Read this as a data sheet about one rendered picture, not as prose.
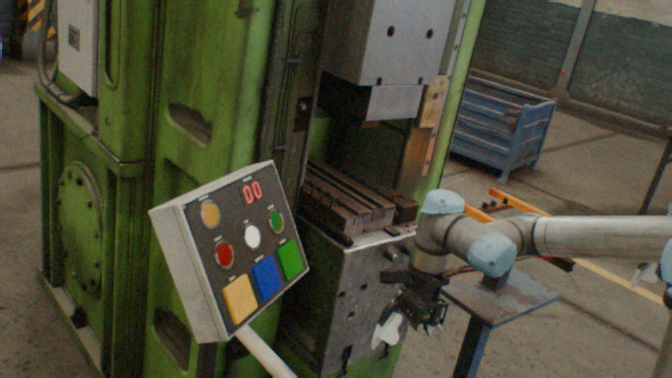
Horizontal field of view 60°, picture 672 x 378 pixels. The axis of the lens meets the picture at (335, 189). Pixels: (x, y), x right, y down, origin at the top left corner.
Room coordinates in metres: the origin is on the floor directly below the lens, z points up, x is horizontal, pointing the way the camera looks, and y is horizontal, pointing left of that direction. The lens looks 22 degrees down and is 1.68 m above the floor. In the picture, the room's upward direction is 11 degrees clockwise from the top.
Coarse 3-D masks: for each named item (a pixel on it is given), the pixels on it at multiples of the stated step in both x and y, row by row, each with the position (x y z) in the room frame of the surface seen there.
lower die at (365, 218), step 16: (304, 176) 1.73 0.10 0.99; (320, 176) 1.74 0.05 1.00; (336, 176) 1.76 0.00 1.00; (304, 192) 1.64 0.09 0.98; (320, 192) 1.65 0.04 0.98; (336, 192) 1.65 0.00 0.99; (368, 192) 1.69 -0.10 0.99; (320, 208) 1.58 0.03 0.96; (336, 208) 1.55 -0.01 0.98; (352, 208) 1.55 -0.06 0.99; (368, 208) 1.57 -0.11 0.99; (384, 208) 1.60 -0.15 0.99; (336, 224) 1.52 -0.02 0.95; (352, 224) 1.52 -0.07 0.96; (368, 224) 1.56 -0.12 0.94; (384, 224) 1.61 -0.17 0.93
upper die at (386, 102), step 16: (320, 80) 1.64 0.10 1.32; (336, 80) 1.60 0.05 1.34; (320, 96) 1.64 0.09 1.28; (336, 96) 1.59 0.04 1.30; (352, 96) 1.54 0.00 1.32; (368, 96) 1.50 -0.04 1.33; (384, 96) 1.53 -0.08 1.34; (400, 96) 1.57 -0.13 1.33; (416, 96) 1.62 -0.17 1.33; (352, 112) 1.54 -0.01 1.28; (368, 112) 1.50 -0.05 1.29; (384, 112) 1.54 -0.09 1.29; (400, 112) 1.58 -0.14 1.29; (416, 112) 1.63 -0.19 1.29
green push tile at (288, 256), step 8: (280, 248) 1.15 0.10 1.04; (288, 248) 1.17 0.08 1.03; (296, 248) 1.19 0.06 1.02; (280, 256) 1.13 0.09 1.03; (288, 256) 1.16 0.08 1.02; (296, 256) 1.18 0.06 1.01; (280, 264) 1.13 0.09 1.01; (288, 264) 1.14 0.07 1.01; (296, 264) 1.17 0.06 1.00; (288, 272) 1.13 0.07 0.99; (296, 272) 1.16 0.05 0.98; (288, 280) 1.12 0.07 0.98
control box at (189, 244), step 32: (192, 192) 1.07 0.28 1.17; (224, 192) 1.07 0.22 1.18; (256, 192) 1.16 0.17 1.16; (160, 224) 0.97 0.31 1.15; (192, 224) 0.96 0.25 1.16; (224, 224) 1.03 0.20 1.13; (256, 224) 1.12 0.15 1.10; (288, 224) 1.22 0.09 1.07; (192, 256) 0.94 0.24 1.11; (256, 256) 1.07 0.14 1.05; (192, 288) 0.93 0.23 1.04; (256, 288) 1.03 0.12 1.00; (192, 320) 0.93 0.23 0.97; (224, 320) 0.92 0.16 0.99
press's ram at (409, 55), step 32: (352, 0) 1.52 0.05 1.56; (384, 0) 1.48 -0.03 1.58; (416, 0) 1.56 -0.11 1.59; (448, 0) 1.65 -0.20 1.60; (352, 32) 1.50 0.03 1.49; (384, 32) 1.50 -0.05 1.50; (416, 32) 1.58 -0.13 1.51; (352, 64) 1.49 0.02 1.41; (384, 64) 1.51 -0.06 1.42; (416, 64) 1.60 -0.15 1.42
